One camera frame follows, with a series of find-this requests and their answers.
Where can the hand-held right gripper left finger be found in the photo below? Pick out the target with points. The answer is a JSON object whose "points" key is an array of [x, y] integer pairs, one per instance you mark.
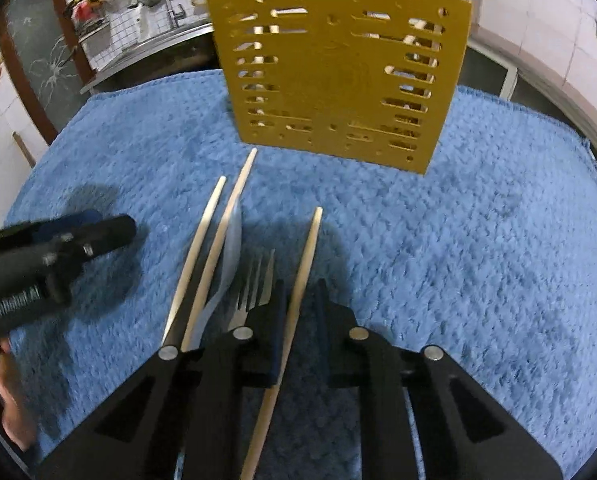
{"points": [[278, 335]]}

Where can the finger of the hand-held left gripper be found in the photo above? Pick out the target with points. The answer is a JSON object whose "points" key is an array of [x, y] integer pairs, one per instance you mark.
{"points": [[73, 221], [108, 234]]}

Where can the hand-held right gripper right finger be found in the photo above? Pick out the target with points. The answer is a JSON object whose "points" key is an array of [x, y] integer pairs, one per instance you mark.
{"points": [[321, 325]]}

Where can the wooden chopstick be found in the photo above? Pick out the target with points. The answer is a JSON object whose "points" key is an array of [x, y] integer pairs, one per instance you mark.
{"points": [[230, 220], [198, 255], [306, 270]]}

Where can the pale blue plastic spoon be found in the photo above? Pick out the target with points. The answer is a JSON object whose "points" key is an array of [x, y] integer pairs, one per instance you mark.
{"points": [[232, 245]]}

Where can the yellow plastic utensil holder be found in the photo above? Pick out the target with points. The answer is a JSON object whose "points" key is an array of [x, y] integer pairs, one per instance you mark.
{"points": [[338, 85]]}

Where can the person's left hand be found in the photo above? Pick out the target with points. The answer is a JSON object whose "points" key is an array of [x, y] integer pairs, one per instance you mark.
{"points": [[16, 410]]}

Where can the wooden stick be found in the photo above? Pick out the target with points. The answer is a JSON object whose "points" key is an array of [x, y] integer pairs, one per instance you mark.
{"points": [[23, 150]]}

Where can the blue knitted blanket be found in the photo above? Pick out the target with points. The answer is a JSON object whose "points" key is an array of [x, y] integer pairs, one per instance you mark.
{"points": [[453, 260]]}

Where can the brown door with frosted glass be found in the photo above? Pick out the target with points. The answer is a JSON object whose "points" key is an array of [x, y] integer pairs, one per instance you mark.
{"points": [[33, 50]]}

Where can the steel faucet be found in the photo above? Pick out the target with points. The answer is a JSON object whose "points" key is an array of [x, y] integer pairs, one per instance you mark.
{"points": [[174, 7]]}

